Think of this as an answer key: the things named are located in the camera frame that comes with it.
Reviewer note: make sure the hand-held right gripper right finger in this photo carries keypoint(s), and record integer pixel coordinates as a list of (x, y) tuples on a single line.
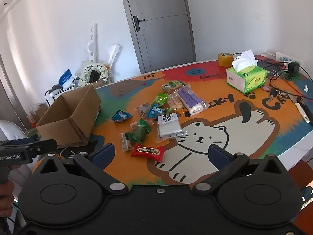
[(218, 156)]

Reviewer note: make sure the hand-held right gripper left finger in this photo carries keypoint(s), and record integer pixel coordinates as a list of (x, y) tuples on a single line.
[(104, 155)]

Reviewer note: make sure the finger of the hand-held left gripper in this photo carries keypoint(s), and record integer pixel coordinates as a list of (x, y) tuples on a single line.
[(27, 140), (46, 145)]

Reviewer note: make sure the small clear brown snack packet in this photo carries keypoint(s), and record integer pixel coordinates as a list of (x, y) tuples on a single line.
[(143, 109), (126, 142)]

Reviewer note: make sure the cardboard box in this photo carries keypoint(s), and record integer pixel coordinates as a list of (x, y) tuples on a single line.
[(73, 112)]

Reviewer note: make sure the red snack packet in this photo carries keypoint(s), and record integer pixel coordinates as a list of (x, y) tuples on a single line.
[(146, 151)]

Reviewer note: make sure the blue snack packet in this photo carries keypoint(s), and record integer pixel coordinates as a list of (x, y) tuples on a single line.
[(121, 116)]

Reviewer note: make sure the dark green snack packet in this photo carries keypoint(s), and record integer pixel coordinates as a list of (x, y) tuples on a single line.
[(139, 131)]

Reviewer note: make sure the white black-label snack packet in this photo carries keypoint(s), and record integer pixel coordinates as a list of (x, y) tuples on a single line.
[(168, 126)]

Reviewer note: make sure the purple cake roll packet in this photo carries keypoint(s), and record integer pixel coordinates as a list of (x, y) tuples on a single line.
[(191, 100)]

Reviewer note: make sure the teal snack packet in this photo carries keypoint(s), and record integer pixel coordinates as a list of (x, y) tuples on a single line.
[(154, 111)]

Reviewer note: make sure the clear biscuit packet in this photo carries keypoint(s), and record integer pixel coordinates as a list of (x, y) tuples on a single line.
[(174, 101)]

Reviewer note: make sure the bright green snack packet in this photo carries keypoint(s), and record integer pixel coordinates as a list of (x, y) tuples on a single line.
[(161, 99)]

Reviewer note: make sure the green white cracker packet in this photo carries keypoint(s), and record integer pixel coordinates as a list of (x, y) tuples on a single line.
[(173, 86)]

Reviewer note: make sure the person's left hand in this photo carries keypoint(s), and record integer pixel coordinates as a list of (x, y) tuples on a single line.
[(6, 188)]

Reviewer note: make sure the grey white chair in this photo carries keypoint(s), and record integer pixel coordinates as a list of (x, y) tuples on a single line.
[(9, 132)]

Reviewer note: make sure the orange printed carton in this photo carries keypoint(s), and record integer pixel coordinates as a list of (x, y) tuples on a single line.
[(39, 113)]

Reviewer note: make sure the colourful cat print table mat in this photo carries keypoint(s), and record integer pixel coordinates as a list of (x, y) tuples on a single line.
[(220, 117)]

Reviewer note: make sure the black metal rack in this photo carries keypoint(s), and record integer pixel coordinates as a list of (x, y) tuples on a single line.
[(50, 95)]

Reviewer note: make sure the blue plastic bag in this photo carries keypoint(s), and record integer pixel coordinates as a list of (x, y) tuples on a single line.
[(65, 78)]

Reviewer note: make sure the green tissue box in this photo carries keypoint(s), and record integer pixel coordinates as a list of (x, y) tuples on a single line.
[(245, 79)]

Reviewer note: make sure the bunch of keys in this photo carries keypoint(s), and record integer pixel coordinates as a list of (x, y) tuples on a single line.
[(277, 93)]

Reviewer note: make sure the yellow tape roll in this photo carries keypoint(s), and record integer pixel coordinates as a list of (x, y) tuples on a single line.
[(225, 60)]

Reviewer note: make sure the short white foam board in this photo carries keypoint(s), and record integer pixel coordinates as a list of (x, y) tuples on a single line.
[(113, 55)]

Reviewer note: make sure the black curved object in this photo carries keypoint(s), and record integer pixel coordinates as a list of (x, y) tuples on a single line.
[(308, 107)]

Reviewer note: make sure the black flat device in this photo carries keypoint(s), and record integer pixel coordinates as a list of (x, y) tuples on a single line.
[(267, 63)]

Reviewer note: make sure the tall white foam board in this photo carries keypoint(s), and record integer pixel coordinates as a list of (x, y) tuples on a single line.
[(91, 44)]

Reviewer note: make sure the small white clip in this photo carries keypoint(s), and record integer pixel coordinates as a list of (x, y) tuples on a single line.
[(306, 88)]

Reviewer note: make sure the black charger plug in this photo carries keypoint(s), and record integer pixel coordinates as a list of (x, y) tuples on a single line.
[(294, 68)]

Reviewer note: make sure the white power strip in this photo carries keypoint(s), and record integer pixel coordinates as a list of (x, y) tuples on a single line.
[(289, 57)]

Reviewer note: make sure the grey door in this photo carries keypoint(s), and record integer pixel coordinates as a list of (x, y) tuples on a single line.
[(161, 24)]

